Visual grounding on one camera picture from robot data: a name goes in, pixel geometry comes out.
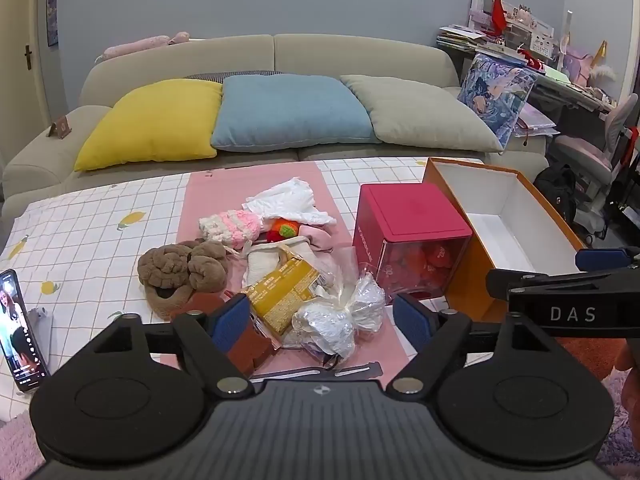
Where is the brown vase-shaped foam piece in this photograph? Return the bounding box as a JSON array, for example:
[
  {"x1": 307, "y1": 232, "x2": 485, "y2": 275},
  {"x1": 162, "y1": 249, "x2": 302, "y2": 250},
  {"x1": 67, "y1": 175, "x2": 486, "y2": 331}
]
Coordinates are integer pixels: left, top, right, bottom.
[{"x1": 170, "y1": 292, "x2": 276, "y2": 378}]

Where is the yellow pillow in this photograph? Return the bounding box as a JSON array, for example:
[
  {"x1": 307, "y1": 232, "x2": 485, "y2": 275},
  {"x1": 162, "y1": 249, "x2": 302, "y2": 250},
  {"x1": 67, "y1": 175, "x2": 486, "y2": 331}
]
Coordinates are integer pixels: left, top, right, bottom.
[{"x1": 74, "y1": 78, "x2": 223, "y2": 172}]

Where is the light blue pillow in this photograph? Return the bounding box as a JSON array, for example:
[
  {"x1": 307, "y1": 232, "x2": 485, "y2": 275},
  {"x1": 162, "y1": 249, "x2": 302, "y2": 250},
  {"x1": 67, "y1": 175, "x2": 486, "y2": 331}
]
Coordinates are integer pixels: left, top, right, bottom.
[{"x1": 210, "y1": 73, "x2": 383, "y2": 153}]

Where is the black backpack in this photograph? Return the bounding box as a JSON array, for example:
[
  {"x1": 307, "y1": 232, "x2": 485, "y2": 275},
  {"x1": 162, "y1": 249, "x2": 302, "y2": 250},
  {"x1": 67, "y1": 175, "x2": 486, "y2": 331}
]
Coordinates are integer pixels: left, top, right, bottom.
[{"x1": 532, "y1": 165, "x2": 581, "y2": 226}]

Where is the cluttered desk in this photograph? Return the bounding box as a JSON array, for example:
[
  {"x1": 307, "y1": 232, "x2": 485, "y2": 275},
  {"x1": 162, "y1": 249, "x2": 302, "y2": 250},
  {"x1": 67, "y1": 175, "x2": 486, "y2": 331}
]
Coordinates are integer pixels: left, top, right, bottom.
[{"x1": 437, "y1": 0, "x2": 626, "y2": 171}]

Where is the printed figure pillow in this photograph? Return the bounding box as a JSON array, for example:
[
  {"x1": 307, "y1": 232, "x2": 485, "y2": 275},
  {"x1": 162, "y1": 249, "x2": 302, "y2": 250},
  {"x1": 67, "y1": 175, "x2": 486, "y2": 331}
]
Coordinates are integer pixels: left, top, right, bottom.
[{"x1": 457, "y1": 52, "x2": 540, "y2": 150}]

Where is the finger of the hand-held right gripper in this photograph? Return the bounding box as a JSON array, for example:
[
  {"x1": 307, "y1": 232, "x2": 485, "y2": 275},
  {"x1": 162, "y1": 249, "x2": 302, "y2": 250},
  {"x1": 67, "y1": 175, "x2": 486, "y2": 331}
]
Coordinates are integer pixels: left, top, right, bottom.
[
  {"x1": 486, "y1": 268, "x2": 591, "y2": 302},
  {"x1": 575, "y1": 246, "x2": 640, "y2": 273}
]

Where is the white cloth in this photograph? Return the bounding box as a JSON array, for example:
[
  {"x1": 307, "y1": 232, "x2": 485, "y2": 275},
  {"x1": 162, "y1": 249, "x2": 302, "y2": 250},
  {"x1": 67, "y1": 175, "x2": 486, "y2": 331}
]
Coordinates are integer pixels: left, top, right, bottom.
[{"x1": 242, "y1": 176, "x2": 337, "y2": 226}]

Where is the orange crochet toy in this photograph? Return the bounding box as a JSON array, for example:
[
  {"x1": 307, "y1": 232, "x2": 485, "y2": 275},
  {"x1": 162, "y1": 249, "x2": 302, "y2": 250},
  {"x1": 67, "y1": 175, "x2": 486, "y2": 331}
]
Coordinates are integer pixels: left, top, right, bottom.
[{"x1": 271, "y1": 216, "x2": 301, "y2": 238}]

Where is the brown plush slipper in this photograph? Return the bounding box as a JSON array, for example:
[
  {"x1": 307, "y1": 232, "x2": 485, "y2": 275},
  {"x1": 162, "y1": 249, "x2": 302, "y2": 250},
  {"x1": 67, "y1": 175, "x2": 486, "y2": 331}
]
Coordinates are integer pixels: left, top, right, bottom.
[{"x1": 137, "y1": 240, "x2": 231, "y2": 321}]

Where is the checked fruit-print tablecloth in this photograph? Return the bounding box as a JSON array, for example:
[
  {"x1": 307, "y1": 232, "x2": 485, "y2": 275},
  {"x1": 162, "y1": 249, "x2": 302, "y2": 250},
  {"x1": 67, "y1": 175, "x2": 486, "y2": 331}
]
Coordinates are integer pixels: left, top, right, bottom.
[{"x1": 0, "y1": 157, "x2": 640, "y2": 426}]

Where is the red-lidded clear storage box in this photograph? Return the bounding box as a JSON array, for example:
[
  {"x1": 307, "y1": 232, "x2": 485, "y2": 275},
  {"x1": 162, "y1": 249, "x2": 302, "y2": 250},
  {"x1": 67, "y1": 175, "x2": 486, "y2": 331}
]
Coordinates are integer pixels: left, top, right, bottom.
[{"x1": 352, "y1": 182, "x2": 473, "y2": 306}]

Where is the wall poster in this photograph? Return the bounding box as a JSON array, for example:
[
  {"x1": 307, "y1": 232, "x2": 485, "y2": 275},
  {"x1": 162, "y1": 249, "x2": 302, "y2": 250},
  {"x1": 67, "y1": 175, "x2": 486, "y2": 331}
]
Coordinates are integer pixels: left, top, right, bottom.
[{"x1": 46, "y1": 0, "x2": 60, "y2": 48}]

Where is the cream fleece sock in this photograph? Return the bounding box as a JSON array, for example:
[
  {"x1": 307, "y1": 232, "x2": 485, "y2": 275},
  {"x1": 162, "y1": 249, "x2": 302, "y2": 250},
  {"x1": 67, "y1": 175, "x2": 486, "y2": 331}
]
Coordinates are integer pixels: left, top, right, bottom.
[{"x1": 242, "y1": 240, "x2": 321, "y2": 291}]

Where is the long pink plush toy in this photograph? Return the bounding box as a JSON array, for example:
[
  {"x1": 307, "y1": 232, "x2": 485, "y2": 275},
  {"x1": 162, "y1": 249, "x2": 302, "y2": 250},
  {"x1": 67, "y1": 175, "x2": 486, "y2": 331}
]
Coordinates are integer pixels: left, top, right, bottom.
[{"x1": 95, "y1": 31, "x2": 191, "y2": 64}]

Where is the smartphone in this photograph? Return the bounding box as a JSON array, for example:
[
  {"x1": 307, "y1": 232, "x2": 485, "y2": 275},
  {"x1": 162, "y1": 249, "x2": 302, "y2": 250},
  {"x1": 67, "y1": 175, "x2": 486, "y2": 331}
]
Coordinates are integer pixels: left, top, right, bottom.
[{"x1": 0, "y1": 269, "x2": 51, "y2": 393}]

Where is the purple fluffy rug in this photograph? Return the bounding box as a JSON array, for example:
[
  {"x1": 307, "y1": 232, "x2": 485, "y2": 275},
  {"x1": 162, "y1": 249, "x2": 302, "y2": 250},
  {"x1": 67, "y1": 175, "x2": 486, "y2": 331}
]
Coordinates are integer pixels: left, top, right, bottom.
[{"x1": 0, "y1": 375, "x2": 640, "y2": 467}]

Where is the pink table mat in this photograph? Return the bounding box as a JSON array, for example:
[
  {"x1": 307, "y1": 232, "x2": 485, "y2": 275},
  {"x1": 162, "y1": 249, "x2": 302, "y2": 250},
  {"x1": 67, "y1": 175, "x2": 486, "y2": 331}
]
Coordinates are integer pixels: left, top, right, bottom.
[{"x1": 172, "y1": 162, "x2": 426, "y2": 378}]

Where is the clear plastic bag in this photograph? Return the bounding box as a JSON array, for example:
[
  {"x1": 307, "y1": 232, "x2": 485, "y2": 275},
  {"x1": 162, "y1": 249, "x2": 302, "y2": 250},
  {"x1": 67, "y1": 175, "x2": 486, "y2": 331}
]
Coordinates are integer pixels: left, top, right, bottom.
[{"x1": 291, "y1": 270, "x2": 386, "y2": 361}]

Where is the white phone stand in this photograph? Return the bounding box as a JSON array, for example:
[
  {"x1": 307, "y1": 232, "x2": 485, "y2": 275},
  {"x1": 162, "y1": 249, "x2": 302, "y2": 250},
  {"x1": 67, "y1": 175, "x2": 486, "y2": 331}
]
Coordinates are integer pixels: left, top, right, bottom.
[{"x1": 27, "y1": 307, "x2": 53, "y2": 361}]

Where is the grey-green pillow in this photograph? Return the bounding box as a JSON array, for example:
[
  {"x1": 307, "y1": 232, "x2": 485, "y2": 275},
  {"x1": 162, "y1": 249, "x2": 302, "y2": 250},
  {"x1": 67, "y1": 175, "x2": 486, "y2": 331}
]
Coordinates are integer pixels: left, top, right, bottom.
[{"x1": 340, "y1": 74, "x2": 504, "y2": 154}]

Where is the pink desk chair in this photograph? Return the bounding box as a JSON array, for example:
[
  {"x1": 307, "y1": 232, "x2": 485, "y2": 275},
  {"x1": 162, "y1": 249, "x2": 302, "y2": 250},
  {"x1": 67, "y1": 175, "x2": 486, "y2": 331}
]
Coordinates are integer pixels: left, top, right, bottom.
[{"x1": 552, "y1": 92, "x2": 640, "y2": 241}]

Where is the stack of papers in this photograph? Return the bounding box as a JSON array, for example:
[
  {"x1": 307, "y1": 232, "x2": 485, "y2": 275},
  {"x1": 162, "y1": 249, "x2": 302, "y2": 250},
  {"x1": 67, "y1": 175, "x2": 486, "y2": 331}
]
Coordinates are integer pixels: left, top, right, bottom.
[{"x1": 437, "y1": 25, "x2": 501, "y2": 53}]

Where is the person's right hand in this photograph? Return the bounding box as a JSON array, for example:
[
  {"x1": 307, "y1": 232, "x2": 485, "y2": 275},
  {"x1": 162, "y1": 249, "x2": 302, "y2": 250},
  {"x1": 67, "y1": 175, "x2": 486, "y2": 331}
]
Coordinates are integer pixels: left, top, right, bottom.
[{"x1": 614, "y1": 337, "x2": 640, "y2": 411}]

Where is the pink cloth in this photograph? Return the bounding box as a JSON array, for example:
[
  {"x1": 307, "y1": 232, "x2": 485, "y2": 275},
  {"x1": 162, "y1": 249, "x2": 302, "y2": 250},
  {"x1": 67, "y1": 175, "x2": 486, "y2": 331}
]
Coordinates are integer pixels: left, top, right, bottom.
[{"x1": 299, "y1": 225, "x2": 333, "y2": 253}]

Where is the orange cardboard box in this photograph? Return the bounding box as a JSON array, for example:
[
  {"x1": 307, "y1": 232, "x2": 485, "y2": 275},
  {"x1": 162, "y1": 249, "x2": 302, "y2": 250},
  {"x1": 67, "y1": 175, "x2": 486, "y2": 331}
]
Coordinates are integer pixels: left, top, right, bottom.
[{"x1": 422, "y1": 156, "x2": 591, "y2": 323}]

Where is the pink and white knitted piece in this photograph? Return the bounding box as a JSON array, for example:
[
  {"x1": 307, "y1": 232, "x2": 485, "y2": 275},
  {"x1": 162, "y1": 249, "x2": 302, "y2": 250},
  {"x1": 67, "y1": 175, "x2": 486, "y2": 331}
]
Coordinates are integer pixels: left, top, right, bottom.
[{"x1": 198, "y1": 208, "x2": 264, "y2": 250}]

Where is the stack of folders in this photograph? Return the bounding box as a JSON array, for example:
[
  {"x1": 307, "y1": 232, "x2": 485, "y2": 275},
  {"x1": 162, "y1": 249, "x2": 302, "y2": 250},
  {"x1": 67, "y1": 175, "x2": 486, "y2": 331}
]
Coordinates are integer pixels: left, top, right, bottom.
[{"x1": 515, "y1": 105, "x2": 561, "y2": 138}]

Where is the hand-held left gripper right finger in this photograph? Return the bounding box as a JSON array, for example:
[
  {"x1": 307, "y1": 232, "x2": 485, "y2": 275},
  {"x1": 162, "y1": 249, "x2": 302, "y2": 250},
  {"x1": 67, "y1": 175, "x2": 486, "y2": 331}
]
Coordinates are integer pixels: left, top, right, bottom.
[{"x1": 385, "y1": 292, "x2": 551, "y2": 396}]

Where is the purple bag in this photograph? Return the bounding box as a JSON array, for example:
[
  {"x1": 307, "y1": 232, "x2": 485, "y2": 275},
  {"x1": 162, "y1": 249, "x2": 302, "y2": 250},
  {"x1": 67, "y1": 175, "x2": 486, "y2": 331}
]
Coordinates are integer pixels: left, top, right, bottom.
[{"x1": 562, "y1": 42, "x2": 618, "y2": 86}]

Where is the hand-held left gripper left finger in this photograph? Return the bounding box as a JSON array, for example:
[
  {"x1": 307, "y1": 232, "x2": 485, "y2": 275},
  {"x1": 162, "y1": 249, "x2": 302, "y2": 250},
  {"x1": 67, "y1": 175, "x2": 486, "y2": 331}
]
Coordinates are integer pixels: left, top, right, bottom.
[{"x1": 90, "y1": 292, "x2": 253, "y2": 396}]

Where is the yellow snack packet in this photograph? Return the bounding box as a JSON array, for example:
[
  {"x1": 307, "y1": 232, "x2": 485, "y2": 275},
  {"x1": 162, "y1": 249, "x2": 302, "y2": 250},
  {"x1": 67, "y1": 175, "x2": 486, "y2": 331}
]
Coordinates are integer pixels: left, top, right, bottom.
[{"x1": 240, "y1": 255, "x2": 323, "y2": 336}]

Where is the beige sofa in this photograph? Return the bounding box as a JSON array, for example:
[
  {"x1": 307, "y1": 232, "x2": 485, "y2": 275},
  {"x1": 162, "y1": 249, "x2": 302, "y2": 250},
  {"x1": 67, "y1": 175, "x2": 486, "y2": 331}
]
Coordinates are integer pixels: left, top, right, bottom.
[{"x1": 2, "y1": 34, "x2": 551, "y2": 201}]

